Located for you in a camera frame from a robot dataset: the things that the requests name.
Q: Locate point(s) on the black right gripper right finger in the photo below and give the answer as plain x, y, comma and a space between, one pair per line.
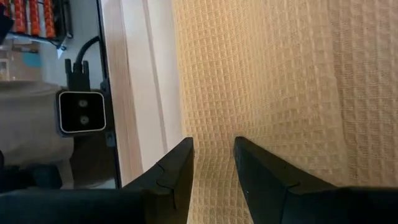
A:
261, 180

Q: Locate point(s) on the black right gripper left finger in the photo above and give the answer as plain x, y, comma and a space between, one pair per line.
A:
174, 177

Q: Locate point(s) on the yellow waffle-weave towel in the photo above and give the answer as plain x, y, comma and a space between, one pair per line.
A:
280, 93

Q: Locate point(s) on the rack with orange items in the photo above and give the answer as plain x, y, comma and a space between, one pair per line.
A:
34, 18

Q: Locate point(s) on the black aluminium table frame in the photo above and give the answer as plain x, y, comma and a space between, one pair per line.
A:
109, 93

